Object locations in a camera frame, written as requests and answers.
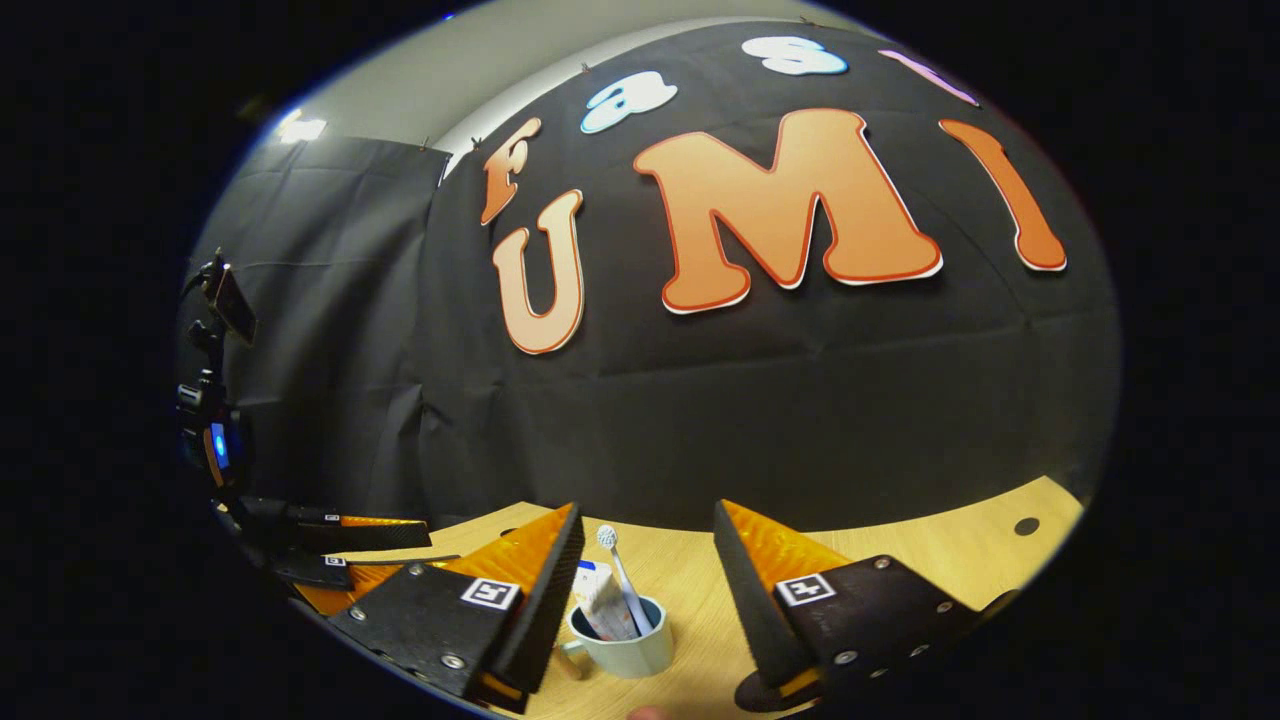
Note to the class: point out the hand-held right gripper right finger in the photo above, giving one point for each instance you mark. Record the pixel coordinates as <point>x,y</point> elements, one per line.
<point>755,600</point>

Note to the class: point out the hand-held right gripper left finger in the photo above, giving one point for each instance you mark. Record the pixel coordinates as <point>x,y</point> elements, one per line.
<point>550,610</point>

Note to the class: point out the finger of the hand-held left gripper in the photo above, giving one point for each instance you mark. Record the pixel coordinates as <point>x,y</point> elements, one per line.
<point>300,525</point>
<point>340,590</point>

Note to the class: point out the white toothpaste tube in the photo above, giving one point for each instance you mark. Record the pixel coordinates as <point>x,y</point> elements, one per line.
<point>600,600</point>

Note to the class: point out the white toothbrush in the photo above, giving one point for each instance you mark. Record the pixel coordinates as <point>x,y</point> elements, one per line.
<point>625,585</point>

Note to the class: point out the pale green cup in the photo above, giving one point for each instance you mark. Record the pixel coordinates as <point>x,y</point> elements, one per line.
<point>630,655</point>

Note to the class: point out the dark round coaster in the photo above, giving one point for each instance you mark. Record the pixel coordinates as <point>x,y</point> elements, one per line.
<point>760,697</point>

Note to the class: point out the wooden desktop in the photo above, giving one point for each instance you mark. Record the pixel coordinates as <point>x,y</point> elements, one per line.
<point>695,590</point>

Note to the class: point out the black backdrop cloth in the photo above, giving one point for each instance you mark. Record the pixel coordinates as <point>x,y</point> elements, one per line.
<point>700,400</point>

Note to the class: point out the ceiling light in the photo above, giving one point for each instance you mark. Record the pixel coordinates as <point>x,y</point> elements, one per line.
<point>303,130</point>

